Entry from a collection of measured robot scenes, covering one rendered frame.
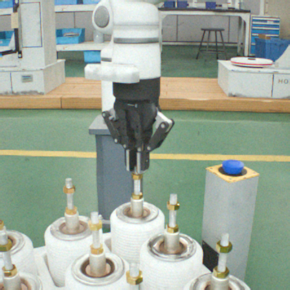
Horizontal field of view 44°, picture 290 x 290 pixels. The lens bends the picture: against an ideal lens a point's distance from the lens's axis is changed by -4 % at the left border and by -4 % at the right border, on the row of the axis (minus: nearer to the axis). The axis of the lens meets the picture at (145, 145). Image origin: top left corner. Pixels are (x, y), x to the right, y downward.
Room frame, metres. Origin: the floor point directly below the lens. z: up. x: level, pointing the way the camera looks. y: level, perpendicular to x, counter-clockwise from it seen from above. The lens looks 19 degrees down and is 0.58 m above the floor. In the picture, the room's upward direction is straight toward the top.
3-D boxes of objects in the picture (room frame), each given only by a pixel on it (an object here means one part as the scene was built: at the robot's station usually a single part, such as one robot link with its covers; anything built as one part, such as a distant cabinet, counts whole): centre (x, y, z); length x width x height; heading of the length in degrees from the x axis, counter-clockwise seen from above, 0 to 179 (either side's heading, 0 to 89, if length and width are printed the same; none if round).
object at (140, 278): (0.31, 0.01, 0.32); 0.02 x 0.02 x 0.01; 66
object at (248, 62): (2.65, -0.77, 0.29); 0.30 x 0.30 x 0.06
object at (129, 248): (0.58, 0.01, 0.16); 0.10 x 0.10 x 0.18
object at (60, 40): (5.40, 1.08, 0.36); 0.50 x 0.38 x 0.21; 178
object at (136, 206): (0.58, 0.01, 0.26); 0.02 x 0.02 x 0.03
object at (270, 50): (4.89, -1.71, 0.19); 0.50 x 0.41 x 0.37; 1
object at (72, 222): (0.52, 0.12, 0.26); 0.02 x 0.02 x 0.03
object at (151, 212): (0.58, 0.01, 0.25); 0.08 x 0.08 x 0.01
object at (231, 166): (0.62, -0.16, 0.32); 0.04 x 0.04 x 0.02
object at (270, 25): (5.94, -1.86, 0.35); 0.59 x 0.47 x 0.69; 176
